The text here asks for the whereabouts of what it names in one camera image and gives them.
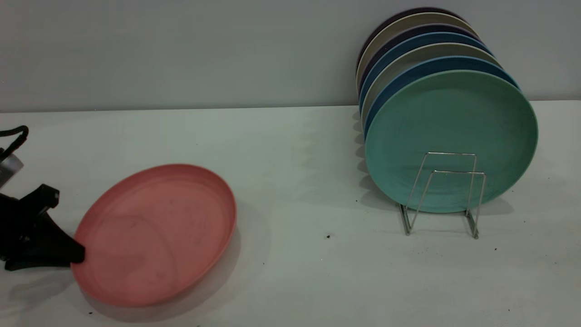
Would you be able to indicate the blue round plate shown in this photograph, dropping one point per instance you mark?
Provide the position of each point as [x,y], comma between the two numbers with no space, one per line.
[431,62]
[431,37]

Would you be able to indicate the beige round plate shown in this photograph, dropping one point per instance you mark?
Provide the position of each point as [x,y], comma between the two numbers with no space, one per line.
[431,18]

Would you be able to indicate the green round plate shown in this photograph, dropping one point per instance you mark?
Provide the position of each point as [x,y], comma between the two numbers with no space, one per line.
[449,127]

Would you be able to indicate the pink round plate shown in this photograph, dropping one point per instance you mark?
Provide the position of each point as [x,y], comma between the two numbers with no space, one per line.
[154,236]

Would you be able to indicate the dark navy round plate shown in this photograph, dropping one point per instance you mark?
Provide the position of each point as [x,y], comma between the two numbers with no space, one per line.
[431,27]

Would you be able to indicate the pale grey round plate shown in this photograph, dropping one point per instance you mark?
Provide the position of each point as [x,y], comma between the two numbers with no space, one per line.
[431,49]

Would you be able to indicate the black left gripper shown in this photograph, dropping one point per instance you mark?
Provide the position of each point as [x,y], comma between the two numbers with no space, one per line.
[22,227]

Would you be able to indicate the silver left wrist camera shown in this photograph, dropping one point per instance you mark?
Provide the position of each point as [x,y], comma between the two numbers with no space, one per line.
[9,168]

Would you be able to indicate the dark purple round plate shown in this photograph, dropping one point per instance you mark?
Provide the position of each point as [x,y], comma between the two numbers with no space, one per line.
[404,14]

